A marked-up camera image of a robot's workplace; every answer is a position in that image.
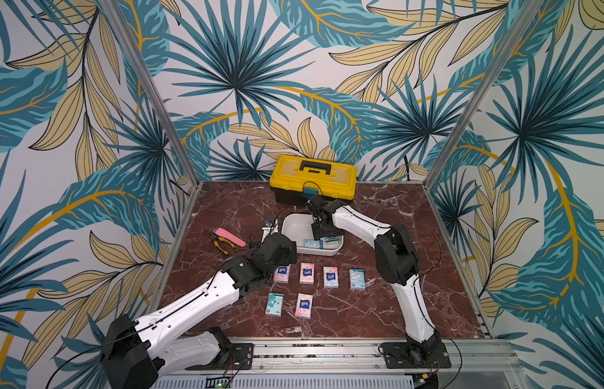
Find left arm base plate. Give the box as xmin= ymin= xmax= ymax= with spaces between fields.
xmin=186 ymin=343 xmax=254 ymax=372

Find white plastic storage box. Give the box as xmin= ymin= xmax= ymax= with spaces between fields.
xmin=282 ymin=213 xmax=344 ymax=256

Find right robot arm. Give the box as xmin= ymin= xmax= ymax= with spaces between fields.
xmin=307 ymin=194 xmax=444 ymax=367

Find yellow black toolbox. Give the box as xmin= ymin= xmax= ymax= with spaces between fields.
xmin=270 ymin=156 xmax=357 ymax=207

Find pink Tempo tissue pack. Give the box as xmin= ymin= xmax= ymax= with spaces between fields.
xmin=274 ymin=265 xmax=291 ymax=284
xmin=323 ymin=267 xmax=339 ymax=289
xmin=300 ymin=263 xmax=315 ymax=285

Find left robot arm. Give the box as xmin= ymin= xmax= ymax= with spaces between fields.
xmin=99 ymin=233 xmax=297 ymax=388

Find yellow handled pliers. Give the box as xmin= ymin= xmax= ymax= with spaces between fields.
xmin=208 ymin=232 xmax=235 ymax=255

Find teal cartoon tissue pack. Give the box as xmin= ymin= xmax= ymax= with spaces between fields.
xmin=266 ymin=293 xmax=284 ymax=317

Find aluminium front rail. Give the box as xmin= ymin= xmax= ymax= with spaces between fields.
xmin=171 ymin=338 xmax=529 ymax=388

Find small blue tissue pack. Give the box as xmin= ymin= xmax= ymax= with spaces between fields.
xmin=305 ymin=239 xmax=324 ymax=250

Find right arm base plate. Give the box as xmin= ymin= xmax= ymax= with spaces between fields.
xmin=378 ymin=342 xmax=452 ymax=371

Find blue elephant tissue pack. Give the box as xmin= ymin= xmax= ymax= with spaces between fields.
xmin=349 ymin=269 xmax=366 ymax=290

